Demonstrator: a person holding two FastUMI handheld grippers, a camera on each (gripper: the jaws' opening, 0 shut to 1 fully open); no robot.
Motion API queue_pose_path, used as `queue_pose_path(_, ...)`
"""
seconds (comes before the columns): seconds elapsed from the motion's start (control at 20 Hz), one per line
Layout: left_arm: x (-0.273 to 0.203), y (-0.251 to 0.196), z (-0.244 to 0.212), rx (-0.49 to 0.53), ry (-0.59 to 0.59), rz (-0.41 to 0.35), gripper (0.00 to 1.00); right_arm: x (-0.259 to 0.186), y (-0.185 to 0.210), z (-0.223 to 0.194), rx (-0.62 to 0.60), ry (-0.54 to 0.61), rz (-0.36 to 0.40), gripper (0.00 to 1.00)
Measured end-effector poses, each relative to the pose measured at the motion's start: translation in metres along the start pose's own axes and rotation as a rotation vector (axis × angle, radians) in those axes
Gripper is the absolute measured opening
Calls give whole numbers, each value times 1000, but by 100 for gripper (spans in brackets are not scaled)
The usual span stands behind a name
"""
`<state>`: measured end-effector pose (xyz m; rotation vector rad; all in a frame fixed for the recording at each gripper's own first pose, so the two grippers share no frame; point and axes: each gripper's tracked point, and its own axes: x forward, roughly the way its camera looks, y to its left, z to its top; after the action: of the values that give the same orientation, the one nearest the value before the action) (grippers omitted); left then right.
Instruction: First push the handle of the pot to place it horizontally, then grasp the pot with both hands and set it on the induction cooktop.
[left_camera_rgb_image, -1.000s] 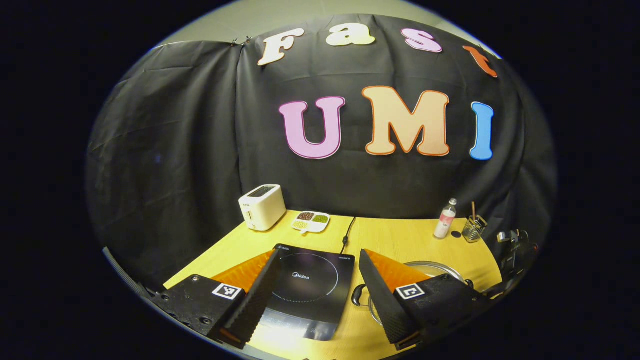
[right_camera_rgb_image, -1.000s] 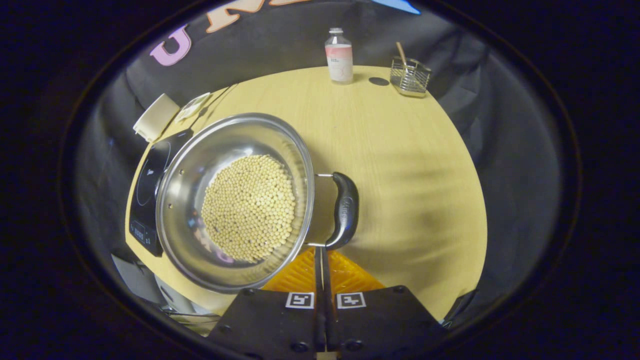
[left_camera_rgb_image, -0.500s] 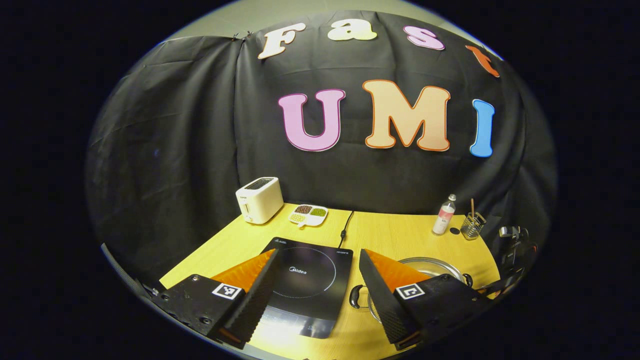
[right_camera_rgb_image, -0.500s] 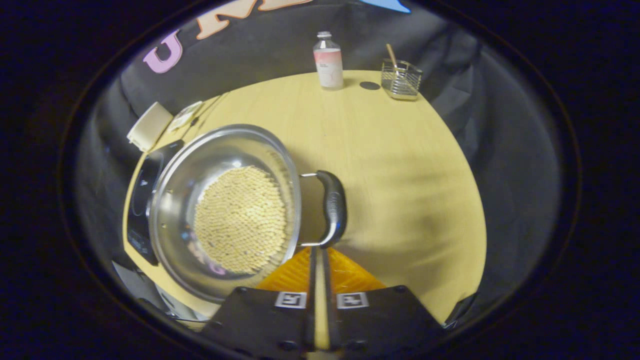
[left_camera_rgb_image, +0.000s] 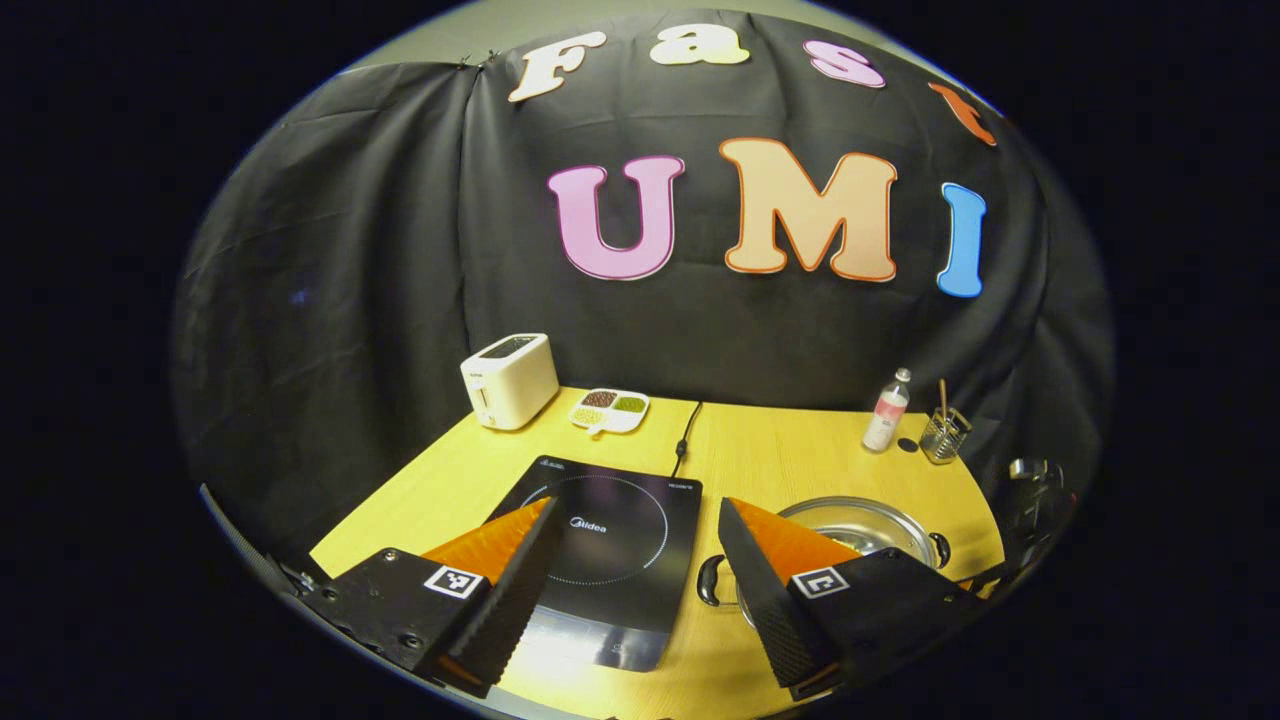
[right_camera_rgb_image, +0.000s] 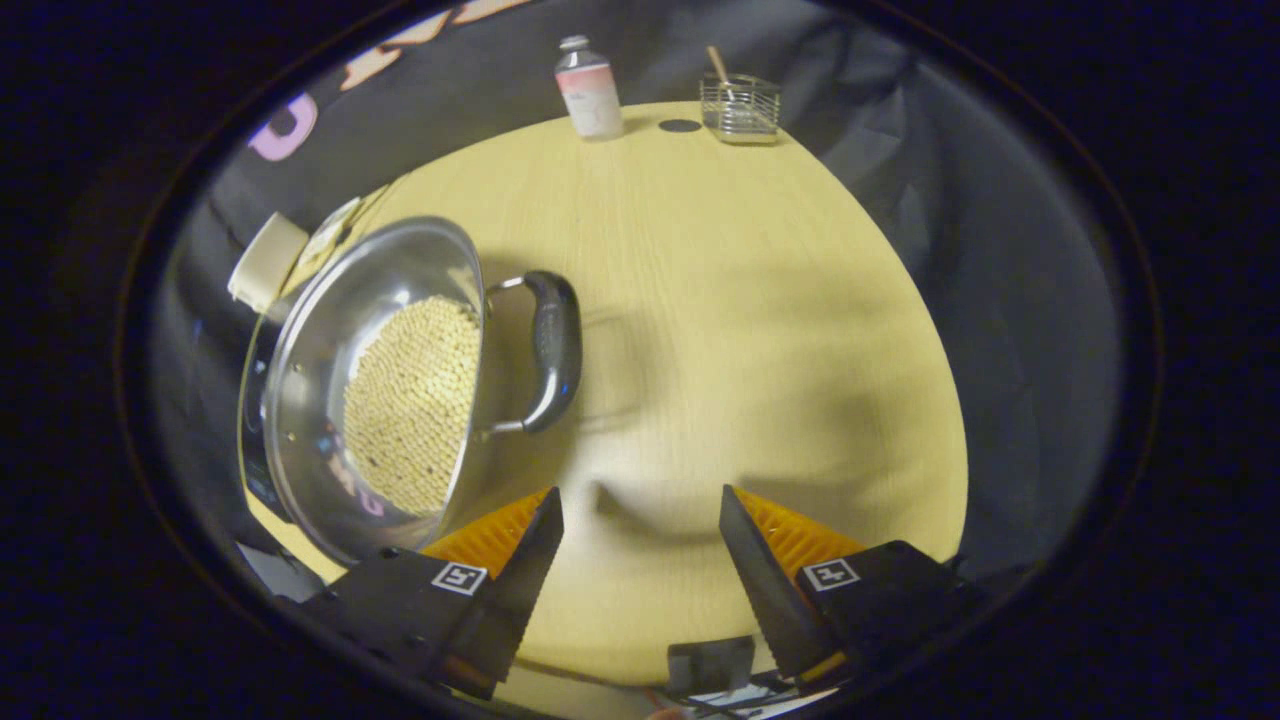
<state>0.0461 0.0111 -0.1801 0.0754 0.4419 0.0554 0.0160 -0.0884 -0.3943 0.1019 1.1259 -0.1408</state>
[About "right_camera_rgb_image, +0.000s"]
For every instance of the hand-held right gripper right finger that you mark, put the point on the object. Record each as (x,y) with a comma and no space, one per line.
(765,590)

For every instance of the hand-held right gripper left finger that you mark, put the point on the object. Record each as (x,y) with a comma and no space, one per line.
(520,590)

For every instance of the stainless steel pot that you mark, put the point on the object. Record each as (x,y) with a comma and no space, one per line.
(320,400)

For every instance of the black induction cooktop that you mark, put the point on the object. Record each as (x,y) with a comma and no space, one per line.
(252,430)

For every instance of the pile of yellow soybeans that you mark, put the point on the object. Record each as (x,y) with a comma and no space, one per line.
(415,400)

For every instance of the white compartment tray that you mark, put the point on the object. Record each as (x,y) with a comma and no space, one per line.
(328,235)

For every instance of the white toaster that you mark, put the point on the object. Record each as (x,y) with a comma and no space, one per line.
(265,260)

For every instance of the black backdrop cloth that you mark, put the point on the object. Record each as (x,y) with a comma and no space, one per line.
(950,200)

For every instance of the clear bottle pink label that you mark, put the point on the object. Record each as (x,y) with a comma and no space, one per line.
(590,100)

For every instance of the wooden stick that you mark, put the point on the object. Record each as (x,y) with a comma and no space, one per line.
(718,65)

